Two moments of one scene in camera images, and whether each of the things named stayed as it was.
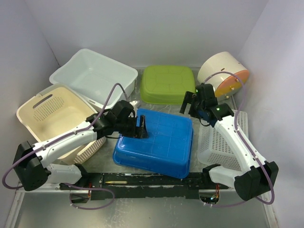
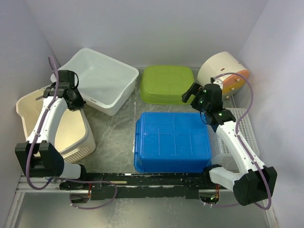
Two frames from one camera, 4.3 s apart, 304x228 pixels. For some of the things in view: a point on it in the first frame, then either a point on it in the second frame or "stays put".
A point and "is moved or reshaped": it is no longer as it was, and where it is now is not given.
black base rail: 116,185 stays put
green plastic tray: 166,84 stays put
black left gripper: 141,132 → 81,102
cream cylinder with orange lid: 224,85 stays put
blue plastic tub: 166,151 is moved or reshaped
